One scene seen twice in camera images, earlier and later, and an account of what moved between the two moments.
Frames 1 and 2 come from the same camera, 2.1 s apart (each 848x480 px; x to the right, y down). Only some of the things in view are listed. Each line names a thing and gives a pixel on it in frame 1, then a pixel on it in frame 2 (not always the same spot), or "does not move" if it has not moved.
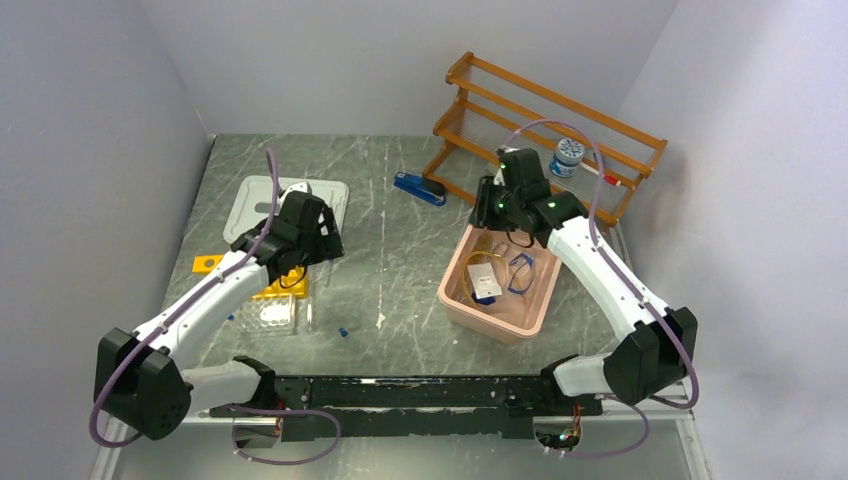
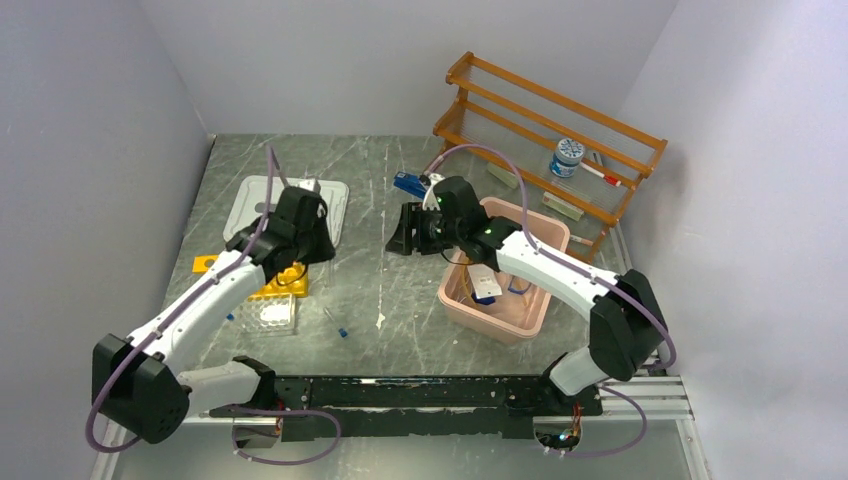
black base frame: [362, 408] does not move
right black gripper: [482, 215] -> [413, 216]
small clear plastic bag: [484, 280] does not move
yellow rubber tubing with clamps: [465, 267] does not move
